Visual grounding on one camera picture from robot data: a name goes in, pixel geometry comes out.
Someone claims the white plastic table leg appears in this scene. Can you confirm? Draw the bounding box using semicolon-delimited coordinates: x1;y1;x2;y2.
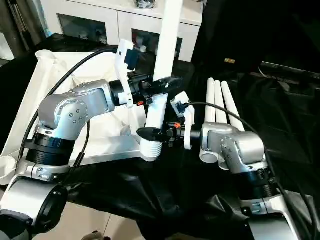
213;79;232;171
138;0;186;163
220;81;246;133
199;77;218;165

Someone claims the white glass-door cabinet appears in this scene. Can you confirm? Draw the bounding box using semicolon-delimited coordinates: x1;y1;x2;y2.
41;0;204;63

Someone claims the black backdrop cloth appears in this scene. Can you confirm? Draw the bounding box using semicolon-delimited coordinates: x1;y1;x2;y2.
192;0;320;73

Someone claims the black mat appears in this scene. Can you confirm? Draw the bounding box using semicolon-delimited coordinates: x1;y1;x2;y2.
0;32;320;240

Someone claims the black metal bar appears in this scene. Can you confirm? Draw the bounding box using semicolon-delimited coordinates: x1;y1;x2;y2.
259;61;320;81

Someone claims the black left wrist camera cable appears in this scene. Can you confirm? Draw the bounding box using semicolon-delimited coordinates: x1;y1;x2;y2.
18;47;118;167

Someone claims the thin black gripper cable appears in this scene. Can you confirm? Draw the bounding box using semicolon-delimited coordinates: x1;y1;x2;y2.
72;119;91;174

